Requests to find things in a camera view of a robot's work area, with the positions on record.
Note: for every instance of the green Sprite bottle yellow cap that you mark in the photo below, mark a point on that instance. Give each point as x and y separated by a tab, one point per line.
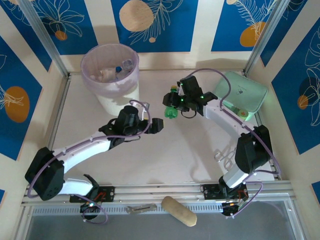
171	113

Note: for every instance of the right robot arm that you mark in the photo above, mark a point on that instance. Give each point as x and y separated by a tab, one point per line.
225	117

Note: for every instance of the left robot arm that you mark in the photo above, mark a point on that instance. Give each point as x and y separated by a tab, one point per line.
82	150

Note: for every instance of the white ribbed waste bin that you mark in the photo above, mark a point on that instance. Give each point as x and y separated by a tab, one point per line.
125	97

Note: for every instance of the lilac plastic bin liner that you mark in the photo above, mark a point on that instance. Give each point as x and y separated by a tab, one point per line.
100	57

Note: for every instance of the mint green zip pouch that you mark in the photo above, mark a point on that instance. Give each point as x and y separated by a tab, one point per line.
245	90

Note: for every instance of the metal scissors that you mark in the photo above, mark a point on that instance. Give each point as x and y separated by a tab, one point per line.
228	162

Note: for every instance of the beige foam roll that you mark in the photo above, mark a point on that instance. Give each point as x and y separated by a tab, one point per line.
178	211

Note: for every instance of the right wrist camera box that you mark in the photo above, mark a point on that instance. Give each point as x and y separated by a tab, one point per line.
178	87

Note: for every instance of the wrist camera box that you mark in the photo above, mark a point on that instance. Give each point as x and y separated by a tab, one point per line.
178	87
145	106

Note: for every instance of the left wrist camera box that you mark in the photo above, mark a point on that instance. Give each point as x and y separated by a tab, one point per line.
145	106

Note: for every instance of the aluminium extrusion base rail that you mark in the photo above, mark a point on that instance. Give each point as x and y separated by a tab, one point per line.
160	192

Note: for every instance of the metal hinge bracket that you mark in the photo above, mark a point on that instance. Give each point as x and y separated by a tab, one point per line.
141	208

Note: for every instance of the aluminium frame post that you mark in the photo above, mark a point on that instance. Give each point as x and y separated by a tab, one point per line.
43	32
266	32

